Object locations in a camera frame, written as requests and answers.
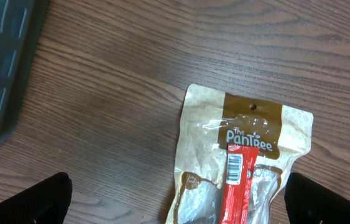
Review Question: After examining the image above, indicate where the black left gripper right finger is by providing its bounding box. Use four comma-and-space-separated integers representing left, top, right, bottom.
284, 172, 350, 224

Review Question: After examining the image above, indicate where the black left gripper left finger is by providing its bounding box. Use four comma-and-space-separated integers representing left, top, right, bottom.
0, 172, 73, 224

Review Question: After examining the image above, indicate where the red white snack bar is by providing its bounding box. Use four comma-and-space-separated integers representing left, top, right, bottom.
219, 145, 259, 224

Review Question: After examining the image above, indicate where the white brown snack wrapper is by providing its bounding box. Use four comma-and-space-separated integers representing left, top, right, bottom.
166, 84, 314, 223

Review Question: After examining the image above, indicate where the grey plastic mesh basket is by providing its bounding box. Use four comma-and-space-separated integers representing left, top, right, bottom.
0, 0, 50, 142

